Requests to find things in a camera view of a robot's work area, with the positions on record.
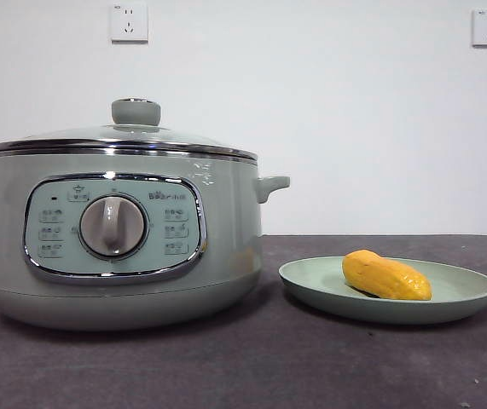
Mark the glass lid with green knob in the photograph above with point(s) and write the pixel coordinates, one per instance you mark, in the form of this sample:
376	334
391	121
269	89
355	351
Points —
135	111

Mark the pale green electric steamer pot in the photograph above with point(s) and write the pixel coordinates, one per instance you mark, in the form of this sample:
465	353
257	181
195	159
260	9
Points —
226	238

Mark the pale green round plate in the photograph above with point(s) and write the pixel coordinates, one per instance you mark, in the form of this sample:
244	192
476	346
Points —
320	283

